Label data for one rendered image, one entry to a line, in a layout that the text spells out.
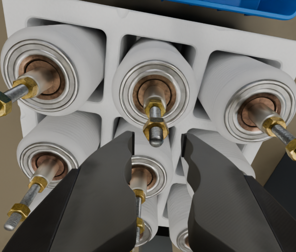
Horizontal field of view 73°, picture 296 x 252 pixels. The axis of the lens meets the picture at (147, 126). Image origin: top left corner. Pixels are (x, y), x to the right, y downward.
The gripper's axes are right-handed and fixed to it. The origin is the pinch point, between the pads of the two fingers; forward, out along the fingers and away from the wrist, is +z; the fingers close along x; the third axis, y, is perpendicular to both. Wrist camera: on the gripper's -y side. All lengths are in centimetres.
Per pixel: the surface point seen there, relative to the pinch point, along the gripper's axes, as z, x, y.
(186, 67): 9.8, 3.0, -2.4
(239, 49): 16.6, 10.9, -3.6
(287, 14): 23.4, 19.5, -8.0
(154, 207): 12.6, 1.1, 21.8
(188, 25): 16.6, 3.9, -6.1
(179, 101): 9.2, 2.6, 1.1
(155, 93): 7.1, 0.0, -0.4
